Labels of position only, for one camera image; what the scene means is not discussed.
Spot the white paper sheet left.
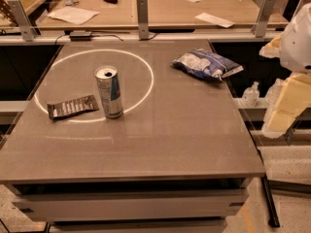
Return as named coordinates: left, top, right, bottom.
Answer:
left=49, top=6, right=98, bottom=25

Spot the blue white chip bag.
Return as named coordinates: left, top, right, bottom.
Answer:
left=172, top=49, right=244, bottom=81

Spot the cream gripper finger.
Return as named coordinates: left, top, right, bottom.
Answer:
left=261, top=73, right=311, bottom=139
left=259, top=34, right=282, bottom=58

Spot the dark foil snack wrapper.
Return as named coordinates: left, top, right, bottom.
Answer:
left=48, top=95, right=99, bottom=120

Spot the metal bracket post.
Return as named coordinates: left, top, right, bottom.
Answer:
left=136, top=0, right=149, bottom=40
left=8, top=0, right=38, bottom=42
left=252, top=0, right=276, bottom=38

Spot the silver blue redbull can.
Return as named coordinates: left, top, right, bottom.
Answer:
left=94, top=65, right=123, bottom=118

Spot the black cable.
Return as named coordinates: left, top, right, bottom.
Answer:
left=53, top=31, right=124, bottom=46

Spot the middle metal bracket post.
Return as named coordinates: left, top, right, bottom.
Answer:
left=136, top=0, right=149, bottom=40

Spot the black power adapter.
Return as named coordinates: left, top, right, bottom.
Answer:
left=69, top=31, right=91, bottom=42

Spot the grey table drawer unit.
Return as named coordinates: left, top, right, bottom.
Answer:
left=14, top=188, right=248, bottom=233

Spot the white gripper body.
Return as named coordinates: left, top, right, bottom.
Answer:
left=280, top=3, right=311, bottom=73

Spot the left metal bracket post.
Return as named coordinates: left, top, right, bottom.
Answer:
left=8, top=0, right=38, bottom=42

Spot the right metal bracket post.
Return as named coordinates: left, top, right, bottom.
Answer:
left=252, top=0, right=276, bottom=38

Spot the white paper sheet right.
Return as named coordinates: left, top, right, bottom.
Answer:
left=195, top=13, right=234, bottom=28

